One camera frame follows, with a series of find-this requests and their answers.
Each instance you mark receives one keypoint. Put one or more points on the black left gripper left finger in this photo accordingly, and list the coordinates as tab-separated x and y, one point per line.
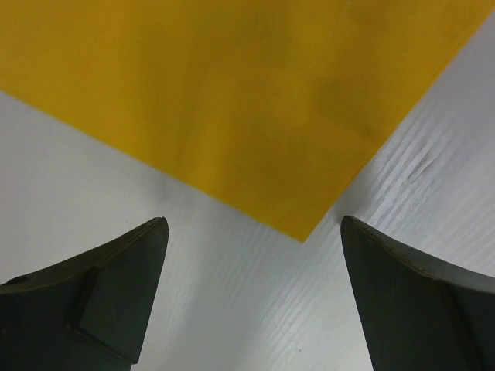
89	312

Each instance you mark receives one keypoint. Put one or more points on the yellow cartoon placemat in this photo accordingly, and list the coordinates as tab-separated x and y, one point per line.
272	107

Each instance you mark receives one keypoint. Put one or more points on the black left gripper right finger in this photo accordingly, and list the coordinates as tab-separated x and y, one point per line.
418	312

